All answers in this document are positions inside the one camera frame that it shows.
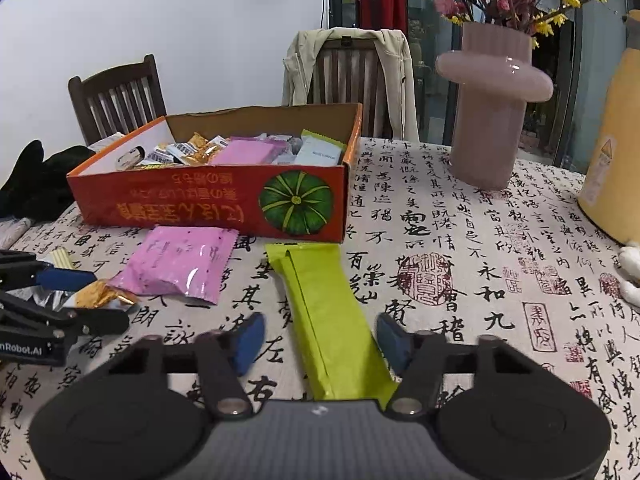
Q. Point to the yellow thermos jug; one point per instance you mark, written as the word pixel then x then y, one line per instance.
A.
pixel 615 160

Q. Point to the gold snack packet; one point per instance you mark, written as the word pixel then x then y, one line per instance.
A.
pixel 102 295

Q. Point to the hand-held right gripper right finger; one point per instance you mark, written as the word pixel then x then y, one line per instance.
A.
pixel 392 342

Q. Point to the green snack packet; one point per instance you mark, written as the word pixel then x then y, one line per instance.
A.
pixel 330 320

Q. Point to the yellow striped snack packet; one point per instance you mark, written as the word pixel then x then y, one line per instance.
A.
pixel 62 259

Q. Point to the black fuzzy cloth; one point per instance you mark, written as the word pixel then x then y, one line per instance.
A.
pixel 40 185

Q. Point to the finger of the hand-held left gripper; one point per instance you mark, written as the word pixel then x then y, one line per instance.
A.
pixel 67 281
pixel 102 321

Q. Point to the orange cardboard box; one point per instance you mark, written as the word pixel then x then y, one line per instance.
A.
pixel 200 205

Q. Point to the pink ribbed vase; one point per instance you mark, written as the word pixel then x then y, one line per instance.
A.
pixel 490 110

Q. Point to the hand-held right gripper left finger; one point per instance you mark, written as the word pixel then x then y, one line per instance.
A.
pixel 250 342

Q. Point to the wooden chair with slats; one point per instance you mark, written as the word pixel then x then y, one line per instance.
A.
pixel 350 80

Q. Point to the chair with beige jacket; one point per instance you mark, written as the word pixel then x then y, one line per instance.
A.
pixel 300 70

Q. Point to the white gloves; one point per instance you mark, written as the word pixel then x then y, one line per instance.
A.
pixel 631 272

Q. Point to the batch of sorted snack packets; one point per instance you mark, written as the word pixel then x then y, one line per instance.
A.
pixel 240 152

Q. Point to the pink snack packet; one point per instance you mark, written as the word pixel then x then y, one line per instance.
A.
pixel 175 265

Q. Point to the dark wooden chair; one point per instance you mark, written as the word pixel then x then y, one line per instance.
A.
pixel 117 100

